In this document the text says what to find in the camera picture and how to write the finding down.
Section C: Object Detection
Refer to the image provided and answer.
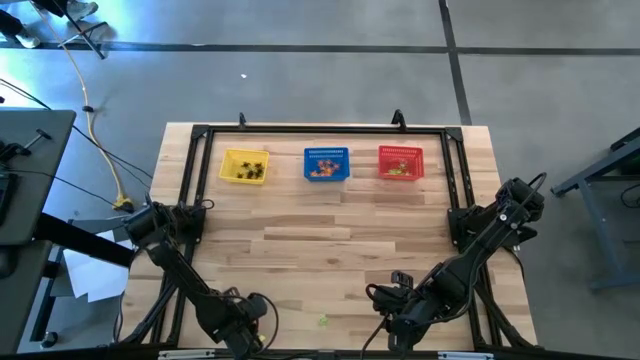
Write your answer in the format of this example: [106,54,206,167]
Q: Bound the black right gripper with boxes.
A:
[370,272,426,352]

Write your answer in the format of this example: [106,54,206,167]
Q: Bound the red plastic mesh basket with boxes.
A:
[377,144,425,182]

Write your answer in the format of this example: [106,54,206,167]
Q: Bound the white paper sheets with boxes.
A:
[62,228,134,304]

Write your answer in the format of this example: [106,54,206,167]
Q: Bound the blue plastic mesh basket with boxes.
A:
[303,145,351,182]

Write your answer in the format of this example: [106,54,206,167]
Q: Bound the yellow plastic mesh basket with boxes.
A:
[218,147,271,186]

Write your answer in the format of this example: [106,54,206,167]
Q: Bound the black diagonal stand beam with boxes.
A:
[34,213,137,270]

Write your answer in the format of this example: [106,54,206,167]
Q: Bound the grey desk surface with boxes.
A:
[0,239,54,354]

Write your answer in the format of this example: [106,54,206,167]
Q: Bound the grey side table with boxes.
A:
[0,108,77,247]

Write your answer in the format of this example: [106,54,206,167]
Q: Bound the black desk device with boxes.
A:
[0,140,26,164]

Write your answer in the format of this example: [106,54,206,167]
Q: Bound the black tripod stand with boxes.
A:
[49,0,110,61]

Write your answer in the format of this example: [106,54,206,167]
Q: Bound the person's shoe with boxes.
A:
[64,0,100,22]
[14,32,42,50]

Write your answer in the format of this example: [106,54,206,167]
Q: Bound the person's leg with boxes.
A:
[0,8,29,41]

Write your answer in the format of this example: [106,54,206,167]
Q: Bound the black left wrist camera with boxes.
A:
[241,293,270,322]

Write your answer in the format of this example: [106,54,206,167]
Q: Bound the silver edge bracket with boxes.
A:
[437,351,495,360]
[157,348,216,360]

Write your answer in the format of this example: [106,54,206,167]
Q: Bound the blue-grey metal table frame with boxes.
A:
[549,127,640,292]

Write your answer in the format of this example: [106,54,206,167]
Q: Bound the yellow floor cable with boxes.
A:
[27,0,135,213]

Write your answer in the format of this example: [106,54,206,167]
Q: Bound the black clamp handle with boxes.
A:
[19,127,53,151]

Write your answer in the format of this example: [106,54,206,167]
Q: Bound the black floor cable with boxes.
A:
[0,77,154,209]

